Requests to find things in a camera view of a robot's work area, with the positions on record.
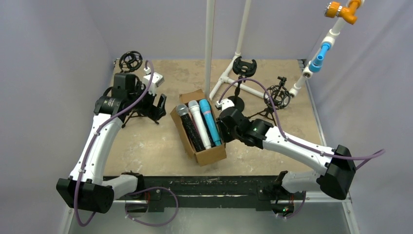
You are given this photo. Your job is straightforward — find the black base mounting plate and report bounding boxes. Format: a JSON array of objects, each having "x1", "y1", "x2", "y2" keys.
[{"x1": 103, "y1": 175, "x2": 306, "y2": 214}]

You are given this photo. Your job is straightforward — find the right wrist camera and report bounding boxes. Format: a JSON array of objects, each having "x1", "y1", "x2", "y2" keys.
[{"x1": 215, "y1": 98, "x2": 235, "y2": 111}]

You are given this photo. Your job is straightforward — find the blue microphone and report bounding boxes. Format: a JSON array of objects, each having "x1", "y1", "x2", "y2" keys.
[{"x1": 199, "y1": 99, "x2": 221, "y2": 146}]

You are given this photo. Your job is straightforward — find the PVC pipe with coloured fittings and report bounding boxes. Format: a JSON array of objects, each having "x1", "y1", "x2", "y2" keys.
[{"x1": 289, "y1": 0, "x2": 365, "y2": 98}]

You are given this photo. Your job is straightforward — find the cardboard box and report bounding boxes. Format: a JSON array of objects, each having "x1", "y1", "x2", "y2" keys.
[{"x1": 170, "y1": 89, "x2": 226, "y2": 166}]

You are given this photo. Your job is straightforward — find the aluminium rail frame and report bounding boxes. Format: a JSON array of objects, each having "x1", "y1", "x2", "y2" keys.
[{"x1": 56, "y1": 61, "x2": 357, "y2": 214}]

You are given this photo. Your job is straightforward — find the round base mic stand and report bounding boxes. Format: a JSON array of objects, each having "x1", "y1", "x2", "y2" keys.
[{"x1": 228, "y1": 56, "x2": 257, "y2": 112}]

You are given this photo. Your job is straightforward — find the black sparkly microphone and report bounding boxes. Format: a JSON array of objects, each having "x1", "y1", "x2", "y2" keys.
[{"x1": 176, "y1": 104, "x2": 205, "y2": 152}]

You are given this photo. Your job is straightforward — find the tripod shock mount stand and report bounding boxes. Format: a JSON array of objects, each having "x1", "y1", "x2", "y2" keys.
[
  {"x1": 118, "y1": 51, "x2": 161, "y2": 128},
  {"x1": 247, "y1": 76, "x2": 292, "y2": 125}
]

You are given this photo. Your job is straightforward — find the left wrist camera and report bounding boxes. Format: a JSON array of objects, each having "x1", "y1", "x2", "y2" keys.
[{"x1": 142, "y1": 67, "x2": 164, "y2": 96}]

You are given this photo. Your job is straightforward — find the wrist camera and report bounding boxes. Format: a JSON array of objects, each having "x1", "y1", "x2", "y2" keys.
[
  {"x1": 215, "y1": 98, "x2": 235, "y2": 111},
  {"x1": 142, "y1": 67, "x2": 164, "y2": 96}
]

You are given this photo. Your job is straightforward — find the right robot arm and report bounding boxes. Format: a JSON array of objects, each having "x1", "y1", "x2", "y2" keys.
[{"x1": 217, "y1": 107, "x2": 356, "y2": 200}]

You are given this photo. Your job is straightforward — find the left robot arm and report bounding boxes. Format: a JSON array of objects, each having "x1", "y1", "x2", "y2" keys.
[{"x1": 56, "y1": 73, "x2": 167, "y2": 214}]

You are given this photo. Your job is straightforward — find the white PVC pipe frame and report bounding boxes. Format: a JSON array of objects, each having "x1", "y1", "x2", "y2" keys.
[{"x1": 204, "y1": 0, "x2": 278, "y2": 101}]

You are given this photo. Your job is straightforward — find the white microphone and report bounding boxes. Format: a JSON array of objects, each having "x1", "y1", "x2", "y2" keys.
[{"x1": 188, "y1": 100, "x2": 211, "y2": 149}]

